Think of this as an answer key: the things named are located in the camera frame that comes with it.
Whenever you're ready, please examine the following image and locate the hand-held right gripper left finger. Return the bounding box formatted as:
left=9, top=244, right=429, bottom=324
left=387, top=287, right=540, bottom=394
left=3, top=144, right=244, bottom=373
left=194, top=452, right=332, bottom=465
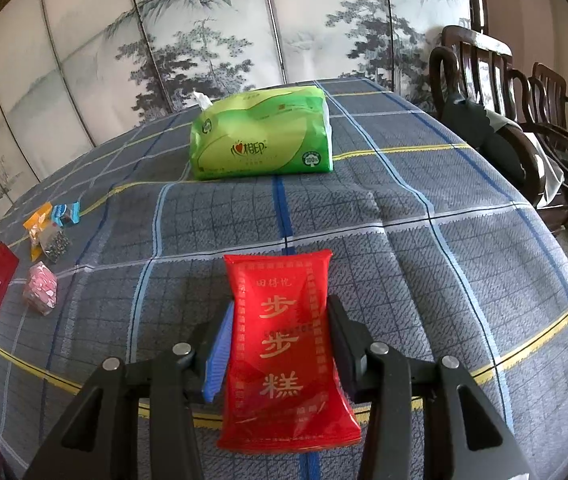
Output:
left=22, top=302, right=237, bottom=480

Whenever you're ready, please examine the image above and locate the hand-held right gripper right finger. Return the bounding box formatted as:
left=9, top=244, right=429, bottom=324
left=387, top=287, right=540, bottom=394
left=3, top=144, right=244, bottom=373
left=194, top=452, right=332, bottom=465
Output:
left=326, top=294, right=532, bottom=480

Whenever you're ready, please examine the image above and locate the red snack packet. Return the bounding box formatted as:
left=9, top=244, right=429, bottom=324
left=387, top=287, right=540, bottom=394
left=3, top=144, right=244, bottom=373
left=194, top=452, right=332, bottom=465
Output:
left=216, top=251, right=363, bottom=455

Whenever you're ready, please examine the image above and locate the pink snack packet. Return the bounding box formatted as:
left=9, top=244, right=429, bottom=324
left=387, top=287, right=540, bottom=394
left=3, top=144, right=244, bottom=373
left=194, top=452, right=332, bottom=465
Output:
left=22, top=261, right=59, bottom=317

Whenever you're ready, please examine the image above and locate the dark seed bar packet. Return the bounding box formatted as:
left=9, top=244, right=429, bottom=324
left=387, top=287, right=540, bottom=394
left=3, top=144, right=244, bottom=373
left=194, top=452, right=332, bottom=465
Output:
left=38, top=222, right=72, bottom=265

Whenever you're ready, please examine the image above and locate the small blue-topped snack packet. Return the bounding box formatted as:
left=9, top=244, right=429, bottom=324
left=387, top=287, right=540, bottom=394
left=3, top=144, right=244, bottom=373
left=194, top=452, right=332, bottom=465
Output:
left=51, top=201, right=82, bottom=228

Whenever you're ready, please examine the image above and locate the orange snack packet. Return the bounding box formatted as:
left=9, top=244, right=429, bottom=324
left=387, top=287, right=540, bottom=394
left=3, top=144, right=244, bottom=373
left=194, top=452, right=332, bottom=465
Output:
left=22, top=202, right=54, bottom=248

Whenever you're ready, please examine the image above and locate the blue plaid tablecloth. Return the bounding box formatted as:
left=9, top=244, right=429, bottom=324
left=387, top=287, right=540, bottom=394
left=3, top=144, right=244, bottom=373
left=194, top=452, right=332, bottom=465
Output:
left=0, top=77, right=568, bottom=480

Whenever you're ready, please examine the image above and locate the green tissue pack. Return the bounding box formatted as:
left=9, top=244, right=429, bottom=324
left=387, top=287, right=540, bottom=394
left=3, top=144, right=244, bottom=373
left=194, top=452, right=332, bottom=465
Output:
left=187, top=86, right=335, bottom=181

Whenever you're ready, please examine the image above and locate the dark cloth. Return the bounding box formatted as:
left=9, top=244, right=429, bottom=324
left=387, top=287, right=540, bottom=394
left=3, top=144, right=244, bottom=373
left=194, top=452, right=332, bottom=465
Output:
left=439, top=97, right=525, bottom=186

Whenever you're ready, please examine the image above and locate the white cloth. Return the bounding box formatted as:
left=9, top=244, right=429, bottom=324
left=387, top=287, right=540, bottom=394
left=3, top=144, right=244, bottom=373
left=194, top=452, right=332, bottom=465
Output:
left=526, top=130, right=566, bottom=207

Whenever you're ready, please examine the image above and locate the dark wooden chair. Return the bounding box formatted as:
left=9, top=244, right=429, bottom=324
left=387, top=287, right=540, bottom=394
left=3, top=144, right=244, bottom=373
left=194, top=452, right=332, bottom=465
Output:
left=429, top=25, right=547, bottom=211
left=519, top=62, right=568, bottom=236

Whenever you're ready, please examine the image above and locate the ink landscape folding screen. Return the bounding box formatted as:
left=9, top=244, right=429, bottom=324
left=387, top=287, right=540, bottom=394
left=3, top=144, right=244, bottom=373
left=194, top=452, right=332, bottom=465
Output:
left=0, top=0, right=487, bottom=241

